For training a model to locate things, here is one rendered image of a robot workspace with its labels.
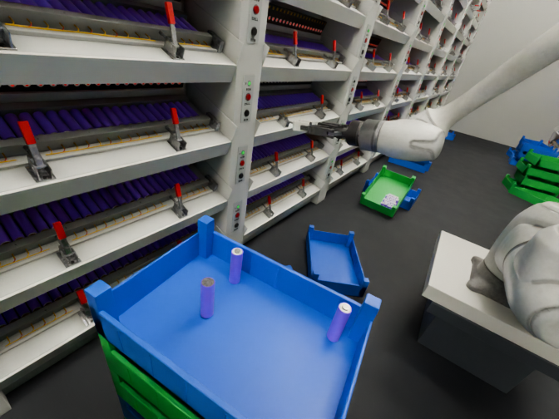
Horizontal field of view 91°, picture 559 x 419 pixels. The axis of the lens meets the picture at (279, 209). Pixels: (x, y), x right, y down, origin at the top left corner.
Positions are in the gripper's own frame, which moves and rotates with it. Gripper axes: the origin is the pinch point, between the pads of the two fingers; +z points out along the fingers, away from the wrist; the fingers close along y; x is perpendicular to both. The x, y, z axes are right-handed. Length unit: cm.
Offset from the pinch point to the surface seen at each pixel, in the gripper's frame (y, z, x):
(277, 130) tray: -5.9, 7.0, -1.7
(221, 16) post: -27.3, 8.2, 27.4
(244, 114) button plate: -23.4, 5.3, 5.3
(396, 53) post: 113, 7, 28
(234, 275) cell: -58, -24, -13
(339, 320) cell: -56, -41, -13
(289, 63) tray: -1.6, 5.9, 18.5
